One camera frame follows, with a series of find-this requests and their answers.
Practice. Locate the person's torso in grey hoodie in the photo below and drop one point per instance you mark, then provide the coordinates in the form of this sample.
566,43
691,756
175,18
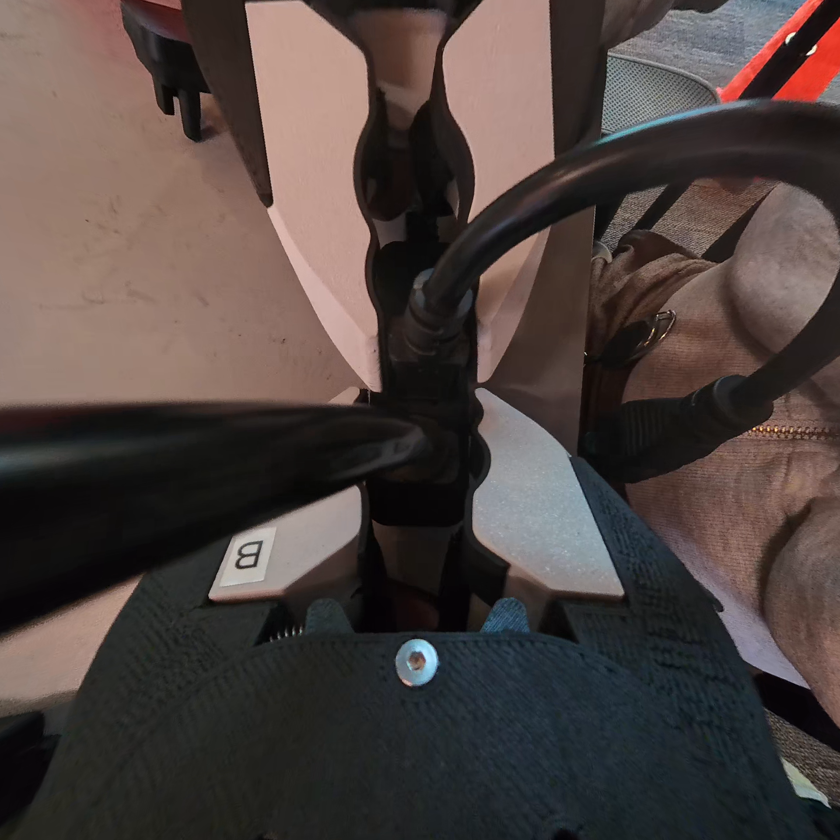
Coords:
722,525

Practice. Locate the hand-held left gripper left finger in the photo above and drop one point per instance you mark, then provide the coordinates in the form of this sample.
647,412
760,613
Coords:
308,551

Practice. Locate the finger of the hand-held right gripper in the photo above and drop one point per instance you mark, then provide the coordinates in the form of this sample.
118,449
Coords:
505,85
308,131

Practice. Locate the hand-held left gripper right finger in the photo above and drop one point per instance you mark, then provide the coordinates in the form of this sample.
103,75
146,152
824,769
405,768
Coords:
544,518

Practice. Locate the black pronged adapter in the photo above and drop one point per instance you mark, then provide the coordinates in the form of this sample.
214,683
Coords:
164,52

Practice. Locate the grey mesh chair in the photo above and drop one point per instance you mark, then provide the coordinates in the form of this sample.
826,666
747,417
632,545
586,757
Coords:
656,92

